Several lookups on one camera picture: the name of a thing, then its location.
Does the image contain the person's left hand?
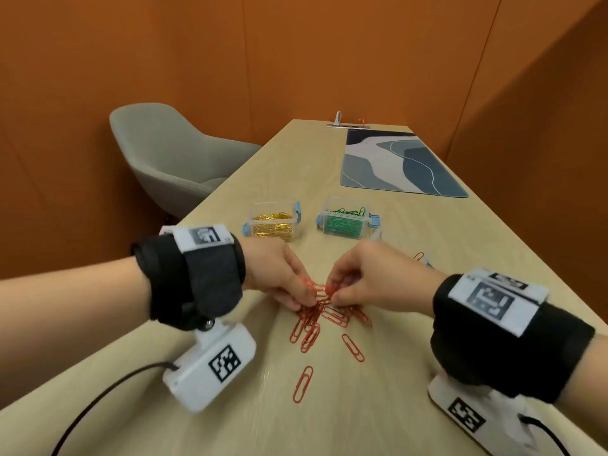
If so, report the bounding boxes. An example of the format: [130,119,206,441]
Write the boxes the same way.
[242,237,318,313]

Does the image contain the person's right hand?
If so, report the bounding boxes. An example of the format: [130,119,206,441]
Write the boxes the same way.
[325,241,447,315]

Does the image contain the sorted heap of gold clips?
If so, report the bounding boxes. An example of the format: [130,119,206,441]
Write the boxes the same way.
[251,212,295,242]

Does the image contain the pile of colored paper clips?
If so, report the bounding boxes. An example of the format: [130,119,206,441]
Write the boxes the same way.
[288,251,426,405]

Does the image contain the sorted heap of green clips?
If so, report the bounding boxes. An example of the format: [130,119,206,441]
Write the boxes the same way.
[324,207,368,238]

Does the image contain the person's left forearm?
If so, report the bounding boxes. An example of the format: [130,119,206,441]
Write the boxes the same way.
[0,256,153,409]

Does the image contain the person's right forearm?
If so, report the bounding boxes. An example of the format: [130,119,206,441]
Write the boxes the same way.
[555,334,608,442]

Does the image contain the white right marker band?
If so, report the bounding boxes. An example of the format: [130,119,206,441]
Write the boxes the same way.
[448,268,550,338]

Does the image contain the white marker band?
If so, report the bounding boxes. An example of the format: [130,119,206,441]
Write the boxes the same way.
[448,268,550,338]
[159,224,235,254]

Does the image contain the white left marker band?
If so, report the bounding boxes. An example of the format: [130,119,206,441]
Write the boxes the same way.
[159,224,235,254]

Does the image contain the blue patterned desk mat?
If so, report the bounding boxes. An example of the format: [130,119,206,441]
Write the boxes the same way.
[339,128,470,199]

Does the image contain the grey shell chair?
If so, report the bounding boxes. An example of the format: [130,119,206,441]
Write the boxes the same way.
[109,103,263,223]

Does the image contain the black left wrist strap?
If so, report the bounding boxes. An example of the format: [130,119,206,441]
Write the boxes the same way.
[130,232,247,332]

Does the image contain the black wrist strap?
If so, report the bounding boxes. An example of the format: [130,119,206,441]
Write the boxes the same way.
[130,232,247,332]
[429,274,596,405]

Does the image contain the black right wrist strap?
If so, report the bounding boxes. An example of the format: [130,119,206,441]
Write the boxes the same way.
[429,274,596,405]

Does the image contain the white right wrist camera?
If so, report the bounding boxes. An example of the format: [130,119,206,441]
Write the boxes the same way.
[427,372,557,456]

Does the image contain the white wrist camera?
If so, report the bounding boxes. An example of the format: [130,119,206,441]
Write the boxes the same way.
[427,372,557,456]
[162,320,257,414]

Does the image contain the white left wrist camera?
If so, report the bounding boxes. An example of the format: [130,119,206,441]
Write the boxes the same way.
[162,320,257,414]

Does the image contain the black camera cable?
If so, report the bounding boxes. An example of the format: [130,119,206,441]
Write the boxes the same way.
[517,412,571,456]
[51,362,181,456]

